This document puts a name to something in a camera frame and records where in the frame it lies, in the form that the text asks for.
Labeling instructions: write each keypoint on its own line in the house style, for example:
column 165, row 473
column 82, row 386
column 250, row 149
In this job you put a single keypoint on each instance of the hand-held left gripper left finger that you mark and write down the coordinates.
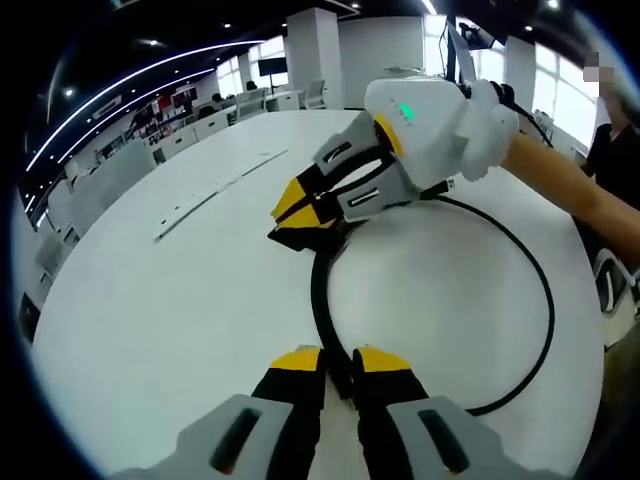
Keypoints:
column 240, row 440

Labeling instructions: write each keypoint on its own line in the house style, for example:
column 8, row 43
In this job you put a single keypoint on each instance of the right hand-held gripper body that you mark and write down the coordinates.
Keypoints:
column 440, row 135

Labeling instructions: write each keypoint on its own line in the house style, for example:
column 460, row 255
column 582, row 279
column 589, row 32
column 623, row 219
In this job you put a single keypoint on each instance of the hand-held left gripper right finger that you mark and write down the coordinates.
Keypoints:
column 430, row 440

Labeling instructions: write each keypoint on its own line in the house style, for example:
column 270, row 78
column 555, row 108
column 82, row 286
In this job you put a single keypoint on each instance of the white desk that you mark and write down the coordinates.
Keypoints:
column 175, row 300

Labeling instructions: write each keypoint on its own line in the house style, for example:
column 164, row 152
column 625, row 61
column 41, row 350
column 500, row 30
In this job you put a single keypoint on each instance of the white square pillar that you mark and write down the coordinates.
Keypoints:
column 315, row 50

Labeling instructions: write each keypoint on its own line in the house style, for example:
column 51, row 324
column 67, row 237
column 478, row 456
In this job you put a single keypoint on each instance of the person's own clothed body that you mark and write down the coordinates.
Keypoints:
column 625, row 400

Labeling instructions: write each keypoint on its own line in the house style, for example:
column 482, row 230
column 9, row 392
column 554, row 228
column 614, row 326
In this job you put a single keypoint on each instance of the row of white office desks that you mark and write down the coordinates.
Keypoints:
column 125, row 160

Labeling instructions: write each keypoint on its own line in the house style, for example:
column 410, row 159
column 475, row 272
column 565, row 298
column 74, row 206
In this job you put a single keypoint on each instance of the long ceiling light strip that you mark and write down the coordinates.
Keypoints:
column 125, row 82

